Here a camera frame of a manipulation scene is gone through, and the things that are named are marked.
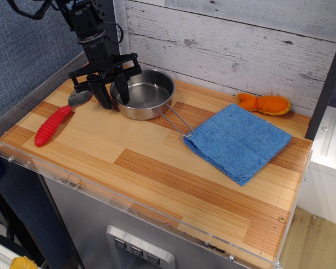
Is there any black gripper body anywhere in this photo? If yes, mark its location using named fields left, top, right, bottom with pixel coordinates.
left=68, top=35, right=142, bottom=93

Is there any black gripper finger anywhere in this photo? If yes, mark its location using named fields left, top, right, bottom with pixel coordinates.
left=115, top=73, right=130, bottom=103
left=88, top=81, right=112, bottom=110

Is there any stainless steel pot with handle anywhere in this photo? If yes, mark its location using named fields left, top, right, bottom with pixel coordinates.
left=110, top=68, right=193, bottom=137

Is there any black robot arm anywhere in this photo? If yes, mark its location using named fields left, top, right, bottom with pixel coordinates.
left=56, top=1, right=142, bottom=109

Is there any blue folded cloth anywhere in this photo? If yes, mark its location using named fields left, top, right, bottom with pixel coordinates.
left=183, top=104, right=292, bottom=186

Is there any silver control panel with buttons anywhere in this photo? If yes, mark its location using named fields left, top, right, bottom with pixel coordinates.
left=106, top=225, right=176, bottom=268

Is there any clear acrylic edge guard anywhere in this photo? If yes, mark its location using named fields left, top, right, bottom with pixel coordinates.
left=0, top=138, right=288, bottom=268

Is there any orange plush fish toy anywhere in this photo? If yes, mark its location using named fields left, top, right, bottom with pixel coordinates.
left=237, top=93, right=291, bottom=115

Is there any red handled metal spoon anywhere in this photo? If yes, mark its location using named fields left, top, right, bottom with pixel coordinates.
left=34, top=90, right=92, bottom=147

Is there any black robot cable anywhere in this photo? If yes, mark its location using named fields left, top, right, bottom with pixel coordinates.
left=7, top=0, right=53, bottom=21

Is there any dark grey right post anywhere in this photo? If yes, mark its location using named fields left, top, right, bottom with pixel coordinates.
left=305, top=0, right=336, bottom=140

